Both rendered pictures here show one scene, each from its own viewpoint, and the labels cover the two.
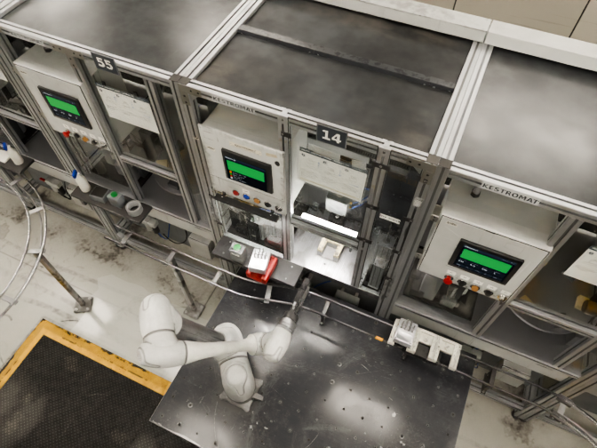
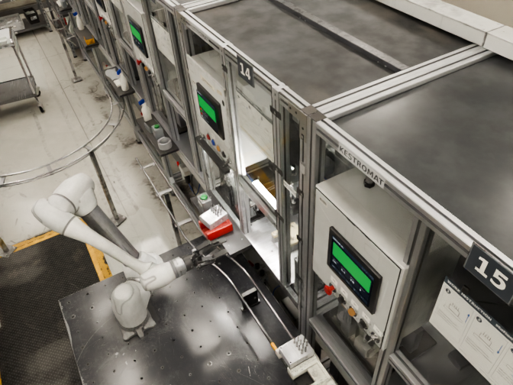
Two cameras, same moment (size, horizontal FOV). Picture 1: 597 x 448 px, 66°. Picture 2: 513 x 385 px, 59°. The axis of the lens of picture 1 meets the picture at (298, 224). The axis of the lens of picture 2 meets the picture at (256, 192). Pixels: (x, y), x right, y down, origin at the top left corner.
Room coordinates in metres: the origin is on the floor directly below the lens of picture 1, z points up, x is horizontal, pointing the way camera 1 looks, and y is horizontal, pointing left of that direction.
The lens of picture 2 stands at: (0.05, -1.11, 2.83)
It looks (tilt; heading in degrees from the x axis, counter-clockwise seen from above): 43 degrees down; 39
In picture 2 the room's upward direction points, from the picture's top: 5 degrees counter-clockwise
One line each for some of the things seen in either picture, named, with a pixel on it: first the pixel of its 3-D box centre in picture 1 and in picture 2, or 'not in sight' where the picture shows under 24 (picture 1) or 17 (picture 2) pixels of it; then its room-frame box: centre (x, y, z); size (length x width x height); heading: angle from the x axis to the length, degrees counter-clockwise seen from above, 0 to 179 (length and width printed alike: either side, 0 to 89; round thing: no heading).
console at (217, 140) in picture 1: (255, 156); (230, 105); (1.53, 0.21, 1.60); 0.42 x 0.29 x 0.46; 66
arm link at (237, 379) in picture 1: (237, 379); (128, 302); (0.68, 0.31, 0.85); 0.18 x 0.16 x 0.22; 18
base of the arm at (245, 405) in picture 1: (243, 389); (135, 321); (0.66, 0.29, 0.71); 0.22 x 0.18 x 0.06; 66
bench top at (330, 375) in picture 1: (319, 388); (196, 362); (0.68, -0.12, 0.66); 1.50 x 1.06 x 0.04; 66
